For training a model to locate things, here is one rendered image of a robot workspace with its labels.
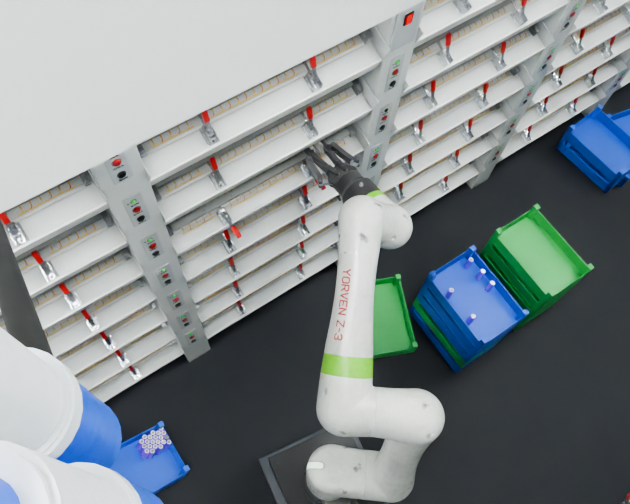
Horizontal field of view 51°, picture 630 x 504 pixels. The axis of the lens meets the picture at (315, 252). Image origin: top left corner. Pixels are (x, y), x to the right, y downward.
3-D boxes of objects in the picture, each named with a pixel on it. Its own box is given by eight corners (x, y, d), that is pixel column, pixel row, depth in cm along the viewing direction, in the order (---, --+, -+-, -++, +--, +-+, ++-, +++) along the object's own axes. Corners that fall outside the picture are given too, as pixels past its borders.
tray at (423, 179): (487, 151, 260) (505, 140, 247) (364, 225, 244) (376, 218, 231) (461, 107, 260) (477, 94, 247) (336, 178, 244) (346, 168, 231)
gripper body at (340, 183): (342, 207, 169) (322, 185, 173) (368, 191, 171) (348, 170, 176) (341, 188, 163) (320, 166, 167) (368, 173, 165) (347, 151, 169)
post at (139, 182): (210, 349, 250) (94, 30, 96) (189, 362, 248) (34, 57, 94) (184, 307, 257) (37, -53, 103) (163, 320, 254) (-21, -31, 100)
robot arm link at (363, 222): (342, 350, 156) (383, 357, 149) (314, 351, 146) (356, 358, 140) (357, 199, 158) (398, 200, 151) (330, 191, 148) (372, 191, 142)
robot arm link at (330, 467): (357, 505, 187) (364, 495, 170) (303, 499, 187) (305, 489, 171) (360, 458, 193) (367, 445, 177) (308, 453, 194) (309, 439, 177)
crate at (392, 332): (414, 352, 254) (418, 346, 246) (363, 360, 251) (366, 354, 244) (397, 281, 266) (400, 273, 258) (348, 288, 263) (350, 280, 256)
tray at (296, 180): (360, 153, 190) (370, 144, 181) (176, 257, 174) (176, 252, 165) (324, 94, 190) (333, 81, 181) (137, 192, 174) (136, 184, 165)
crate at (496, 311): (522, 320, 227) (530, 312, 220) (477, 350, 222) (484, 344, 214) (468, 253, 237) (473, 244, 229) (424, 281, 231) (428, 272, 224)
